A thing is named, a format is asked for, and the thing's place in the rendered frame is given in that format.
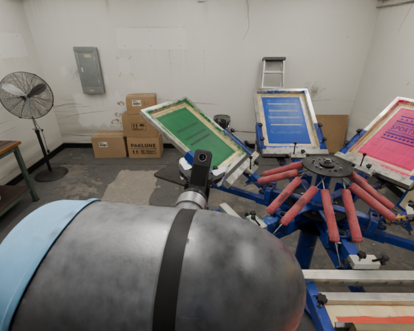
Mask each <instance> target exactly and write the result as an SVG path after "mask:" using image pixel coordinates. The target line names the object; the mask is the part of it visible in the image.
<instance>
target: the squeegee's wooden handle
mask: <svg viewBox="0 0 414 331"><path fill-rule="evenodd" d="M349 331H414V324H389V323H352V325H351V327H350V329H349Z"/></svg>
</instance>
